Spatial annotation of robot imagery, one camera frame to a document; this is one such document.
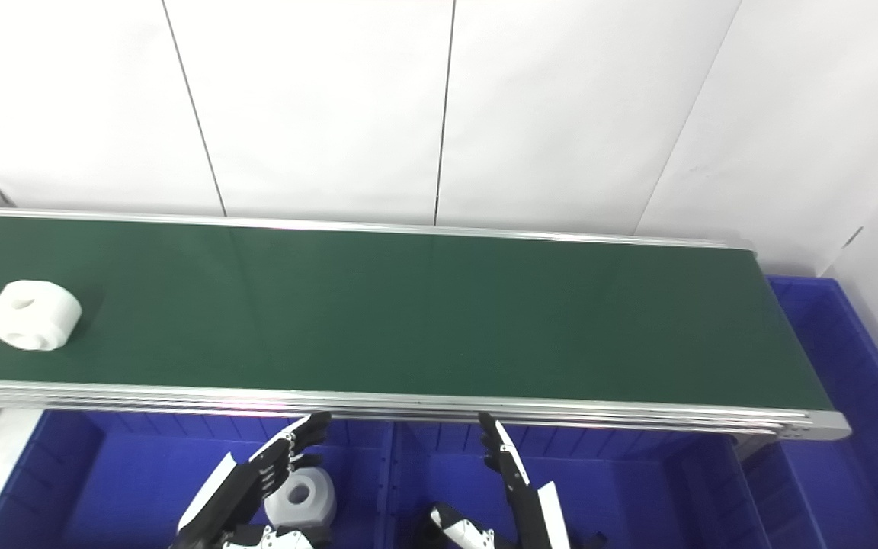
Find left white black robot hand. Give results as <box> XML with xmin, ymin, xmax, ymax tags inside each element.
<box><xmin>171</xmin><ymin>413</ymin><xmax>333</xmax><ymax>549</ymax></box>

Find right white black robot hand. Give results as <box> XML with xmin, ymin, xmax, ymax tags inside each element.
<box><xmin>428</xmin><ymin>413</ymin><xmax>571</xmax><ymax>549</ymax></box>

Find white round plastic part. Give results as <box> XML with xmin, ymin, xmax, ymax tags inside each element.
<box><xmin>0</xmin><ymin>280</ymin><xmax>83</xmax><ymax>352</ymax></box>
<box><xmin>264</xmin><ymin>467</ymin><xmax>337</xmax><ymax>528</ymax></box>

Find blue plastic bin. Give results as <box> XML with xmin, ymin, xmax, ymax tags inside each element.
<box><xmin>736</xmin><ymin>276</ymin><xmax>878</xmax><ymax>549</ymax></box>
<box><xmin>0</xmin><ymin>410</ymin><xmax>396</xmax><ymax>549</ymax></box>
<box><xmin>389</xmin><ymin>419</ymin><xmax>754</xmax><ymax>549</ymax></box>

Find green conveyor belt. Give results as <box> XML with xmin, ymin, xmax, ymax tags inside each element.
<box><xmin>0</xmin><ymin>214</ymin><xmax>835</xmax><ymax>413</ymax></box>
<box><xmin>0</xmin><ymin>206</ymin><xmax>853</xmax><ymax>442</ymax></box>

